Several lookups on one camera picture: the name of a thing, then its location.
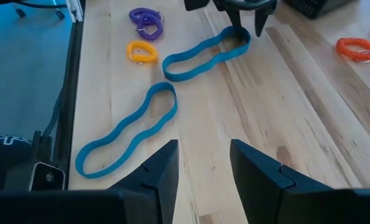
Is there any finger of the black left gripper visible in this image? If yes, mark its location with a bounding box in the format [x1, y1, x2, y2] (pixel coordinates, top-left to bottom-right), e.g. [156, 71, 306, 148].
[254, 11, 270, 38]
[225, 9, 242, 29]

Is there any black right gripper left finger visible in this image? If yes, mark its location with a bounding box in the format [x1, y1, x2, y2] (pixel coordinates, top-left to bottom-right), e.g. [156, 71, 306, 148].
[0, 139, 180, 224]

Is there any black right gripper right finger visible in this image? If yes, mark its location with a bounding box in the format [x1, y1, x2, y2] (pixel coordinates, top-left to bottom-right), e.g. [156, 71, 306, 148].
[229, 139, 370, 224]

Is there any blue rubber band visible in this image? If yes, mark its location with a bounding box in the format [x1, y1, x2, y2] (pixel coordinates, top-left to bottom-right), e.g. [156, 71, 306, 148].
[75, 82, 179, 180]
[162, 25, 252, 83]

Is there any blue office chair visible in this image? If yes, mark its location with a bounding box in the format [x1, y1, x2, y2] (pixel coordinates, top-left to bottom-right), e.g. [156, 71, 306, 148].
[12, 0, 68, 20]

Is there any black plastic basket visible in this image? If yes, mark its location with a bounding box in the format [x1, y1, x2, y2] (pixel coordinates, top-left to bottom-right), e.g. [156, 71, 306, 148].
[283, 0, 356, 20]

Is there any black box silver edge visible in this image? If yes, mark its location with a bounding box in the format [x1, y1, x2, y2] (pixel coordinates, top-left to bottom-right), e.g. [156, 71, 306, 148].
[4, 161, 67, 192]

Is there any purple coil wrist bracelet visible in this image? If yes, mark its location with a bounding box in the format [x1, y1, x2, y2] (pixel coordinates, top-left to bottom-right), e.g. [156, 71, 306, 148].
[128, 7, 164, 27]
[136, 14, 165, 42]

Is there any orange coil wrist bracelet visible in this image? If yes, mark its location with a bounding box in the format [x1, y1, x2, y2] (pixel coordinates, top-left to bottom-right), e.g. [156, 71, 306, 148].
[335, 37, 370, 64]

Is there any black floor cable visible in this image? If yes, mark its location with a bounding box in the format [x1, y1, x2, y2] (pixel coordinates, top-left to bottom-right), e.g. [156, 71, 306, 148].
[32, 86, 65, 162]

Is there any yellow coil wrist bracelet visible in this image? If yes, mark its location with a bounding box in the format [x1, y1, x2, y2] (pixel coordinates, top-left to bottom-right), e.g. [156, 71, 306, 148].
[126, 40, 159, 65]

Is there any black table edge frame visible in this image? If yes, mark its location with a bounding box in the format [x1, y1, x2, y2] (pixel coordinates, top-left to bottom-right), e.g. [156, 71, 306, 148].
[52, 0, 87, 190]

